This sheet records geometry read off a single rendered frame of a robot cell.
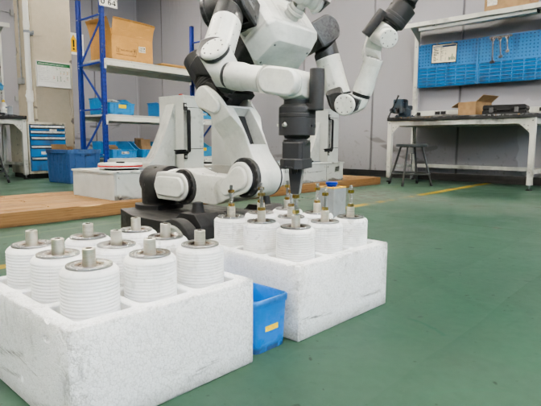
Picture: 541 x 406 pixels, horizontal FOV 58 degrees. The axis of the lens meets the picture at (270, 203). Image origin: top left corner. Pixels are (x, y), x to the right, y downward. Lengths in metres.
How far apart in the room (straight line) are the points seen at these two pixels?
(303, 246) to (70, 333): 0.58
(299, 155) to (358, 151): 5.97
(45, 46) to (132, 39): 1.50
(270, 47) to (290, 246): 0.71
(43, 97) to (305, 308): 6.72
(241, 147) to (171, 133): 2.02
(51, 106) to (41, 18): 1.17
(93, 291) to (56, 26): 7.12
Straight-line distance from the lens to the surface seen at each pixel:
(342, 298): 1.28
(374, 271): 1.39
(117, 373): 0.87
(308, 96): 1.17
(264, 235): 1.24
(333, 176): 5.01
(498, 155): 6.33
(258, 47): 1.63
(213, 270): 0.97
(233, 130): 1.77
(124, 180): 3.32
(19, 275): 1.06
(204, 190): 1.90
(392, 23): 1.82
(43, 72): 7.63
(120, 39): 6.58
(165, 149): 3.70
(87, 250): 0.86
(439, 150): 6.57
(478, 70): 6.33
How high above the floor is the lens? 0.46
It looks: 7 degrees down
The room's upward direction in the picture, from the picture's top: straight up
